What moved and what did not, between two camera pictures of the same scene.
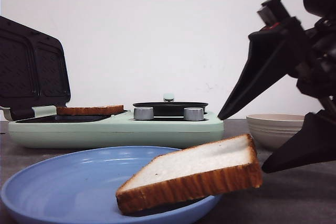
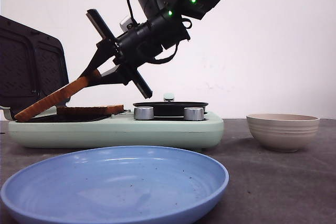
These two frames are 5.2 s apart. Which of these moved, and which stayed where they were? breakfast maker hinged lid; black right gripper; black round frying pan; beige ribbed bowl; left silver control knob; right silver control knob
Moved: black right gripper
Stayed: black round frying pan; breakfast maker hinged lid; left silver control knob; beige ribbed bowl; right silver control knob
